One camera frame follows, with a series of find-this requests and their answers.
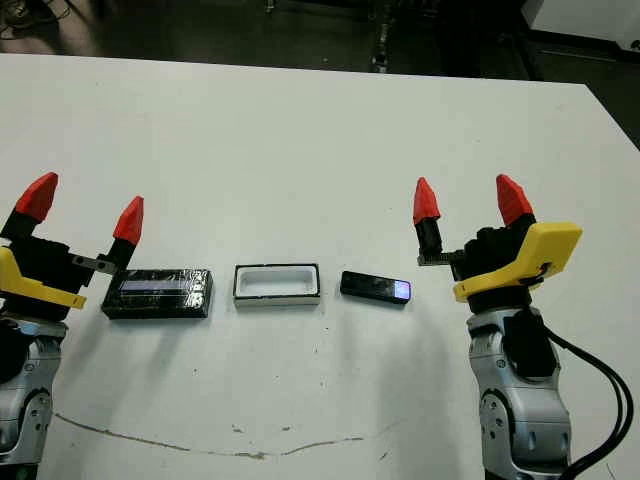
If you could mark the yellow and black left gripper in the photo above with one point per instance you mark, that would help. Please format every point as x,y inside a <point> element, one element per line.
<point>50,272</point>

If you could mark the yellow and black right gripper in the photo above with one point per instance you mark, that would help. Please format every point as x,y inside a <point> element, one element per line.
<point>500,255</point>

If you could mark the glossy black box lid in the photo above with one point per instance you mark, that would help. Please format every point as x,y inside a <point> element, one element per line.
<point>160,295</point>

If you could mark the small black camera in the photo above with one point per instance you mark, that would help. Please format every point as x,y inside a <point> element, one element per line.
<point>370,286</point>

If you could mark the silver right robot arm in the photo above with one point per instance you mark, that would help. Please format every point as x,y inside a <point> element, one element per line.
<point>520,410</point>

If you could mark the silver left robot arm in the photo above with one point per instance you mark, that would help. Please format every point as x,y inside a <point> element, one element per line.
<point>20,390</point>

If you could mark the black floor post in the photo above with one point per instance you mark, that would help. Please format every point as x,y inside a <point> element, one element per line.
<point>381,47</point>

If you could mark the camera box with white insert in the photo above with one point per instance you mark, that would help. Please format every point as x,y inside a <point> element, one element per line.
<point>277,285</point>

